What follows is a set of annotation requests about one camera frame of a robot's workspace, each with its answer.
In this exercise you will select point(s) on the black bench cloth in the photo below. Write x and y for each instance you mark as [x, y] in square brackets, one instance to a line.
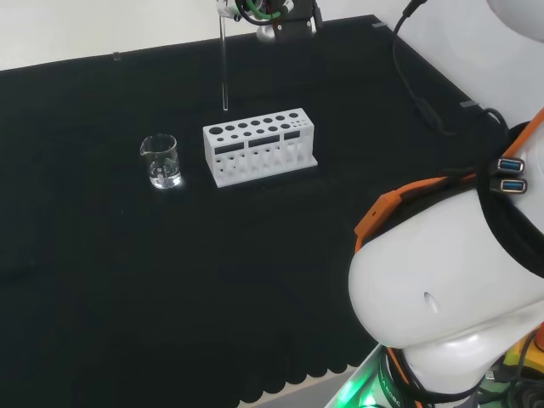
[127, 276]

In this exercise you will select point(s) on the clear glass rod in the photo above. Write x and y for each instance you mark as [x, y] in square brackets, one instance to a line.
[224, 68]

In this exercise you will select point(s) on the yellow stop button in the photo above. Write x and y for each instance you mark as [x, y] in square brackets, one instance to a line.
[525, 353]

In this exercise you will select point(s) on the blue USB plug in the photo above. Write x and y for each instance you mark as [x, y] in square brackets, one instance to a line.
[511, 165]
[514, 185]

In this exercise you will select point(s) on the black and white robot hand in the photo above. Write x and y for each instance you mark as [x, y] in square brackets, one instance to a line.
[297, 23]

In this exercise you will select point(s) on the white test tube rack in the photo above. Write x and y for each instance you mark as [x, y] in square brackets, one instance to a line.
[255, 149]

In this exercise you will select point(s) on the clear glass beaker with liquid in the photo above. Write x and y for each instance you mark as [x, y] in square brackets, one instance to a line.
[162, 163]

